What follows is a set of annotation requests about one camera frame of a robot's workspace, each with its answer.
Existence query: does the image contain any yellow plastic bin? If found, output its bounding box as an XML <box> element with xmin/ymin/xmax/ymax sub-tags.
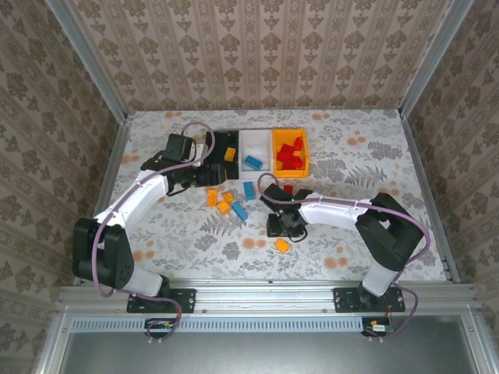
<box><xmin>271</xmin><ymin>128</ymin><xmax>310</xmax><ymax>179</ymax></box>

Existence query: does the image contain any black plastic bin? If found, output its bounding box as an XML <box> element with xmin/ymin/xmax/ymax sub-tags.
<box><xmin>205</xmin><ymin>130</ymin><xmax>240</xmax><ymax>182</ymax></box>

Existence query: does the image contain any white plastic bin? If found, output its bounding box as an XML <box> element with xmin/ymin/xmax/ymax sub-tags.
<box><xmin>238</xmin><ymin>129</ymin><xmax>273</xmax><ymax>175</ymax></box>

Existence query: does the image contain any floral table cover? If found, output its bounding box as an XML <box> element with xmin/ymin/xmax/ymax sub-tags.
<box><xmin>104</xmin><ymin>110</ymin><xmax>449</xmax><ymax>282</ymax></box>

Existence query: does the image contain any grey metal panel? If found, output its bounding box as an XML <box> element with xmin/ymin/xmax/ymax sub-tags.
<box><xmin>33</xmin><ymin>307</ymin><xmax>499</xmax><ymax>374</ymax></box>

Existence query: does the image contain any small connector board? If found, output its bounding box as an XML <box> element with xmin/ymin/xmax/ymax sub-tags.
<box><xmin>361</xmin><ymin>318</ymin><xmax>391</xmax><ymax>337</ymax></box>
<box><xmin>144</xmin><ymin>318</ymin><xmax>175</xmax><ymax>333</ymax></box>

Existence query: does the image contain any aluminium side rail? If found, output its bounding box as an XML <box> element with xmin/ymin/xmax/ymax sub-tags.
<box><xmin>401</xmin><ymin>111</ymin><xmax>461</xmax><ymax>284</ymax></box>
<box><xmin>73</xmin><ymin>112</ymin><xmax>132</xmax><ymax>285</ymax></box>

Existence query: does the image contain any wide aluminium base rail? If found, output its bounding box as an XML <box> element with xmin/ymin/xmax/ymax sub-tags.
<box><xmin>58</xmin><ymin>278</ymin><xmax>479</xmax><ymax>315</ymax></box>

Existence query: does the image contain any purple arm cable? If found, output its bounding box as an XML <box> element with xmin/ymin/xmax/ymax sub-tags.
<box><xmin>94</xmin><ymin>122</ymin><xmax>218</xmax><ymax>344</ymax></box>
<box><xmin>257</xmin><ymin>172</ymin><xmax>432</xmax><ymax>344</ymax></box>

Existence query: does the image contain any slotted grey cable duct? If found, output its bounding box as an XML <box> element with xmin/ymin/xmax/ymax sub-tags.
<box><xmin>72</xmin><ymin>316</ymin><xmax>366</xmax><ymax>333</ymax></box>

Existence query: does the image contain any aluminium frame post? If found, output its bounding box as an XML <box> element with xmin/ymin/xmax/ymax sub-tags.
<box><xmin>44</xmin><ymin>0</ymin><xmax>129</xmax><ymax>124</ymax></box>
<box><xmin>398</xmin><ymin>0</ymin><xmax>475</xmax><ymax>118</ymax></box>

